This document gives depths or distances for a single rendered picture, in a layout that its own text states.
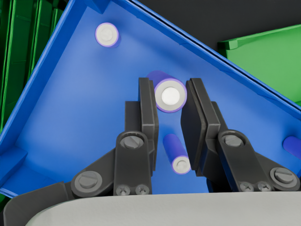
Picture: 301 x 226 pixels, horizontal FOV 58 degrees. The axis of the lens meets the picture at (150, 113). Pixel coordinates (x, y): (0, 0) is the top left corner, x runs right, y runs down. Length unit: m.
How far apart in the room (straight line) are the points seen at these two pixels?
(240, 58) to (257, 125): 0.43
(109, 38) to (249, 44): 0.56
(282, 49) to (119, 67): 0.57
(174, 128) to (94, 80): 0.10
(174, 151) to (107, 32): 0.12
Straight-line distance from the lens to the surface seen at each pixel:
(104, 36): 0.21
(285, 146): 0.34
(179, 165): 0.24
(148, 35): 0.28
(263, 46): 0.76
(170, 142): 0.27
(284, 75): 0.79
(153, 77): 0.16
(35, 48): 0.41
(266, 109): 0.32
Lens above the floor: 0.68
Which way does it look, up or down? 76 degrees down
